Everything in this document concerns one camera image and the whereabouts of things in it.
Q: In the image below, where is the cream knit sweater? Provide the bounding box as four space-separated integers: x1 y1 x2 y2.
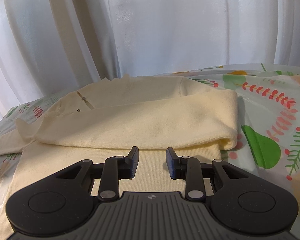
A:
0 73 239 240

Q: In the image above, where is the floral bed sheet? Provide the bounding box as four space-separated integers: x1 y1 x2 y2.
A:
0 64 300 239

